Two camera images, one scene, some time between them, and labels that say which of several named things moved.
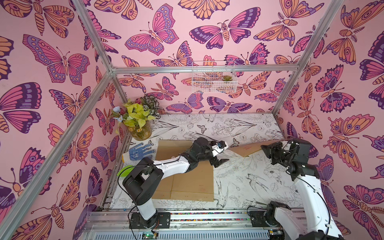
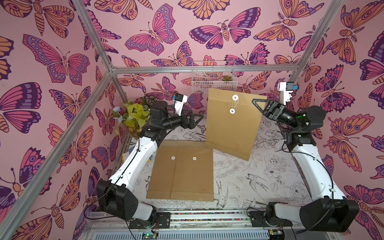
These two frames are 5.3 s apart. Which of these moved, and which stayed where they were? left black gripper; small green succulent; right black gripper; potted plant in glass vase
Moved: left black gripper; right black gripper
Stayed: small green succulent; potted plant in glass vase
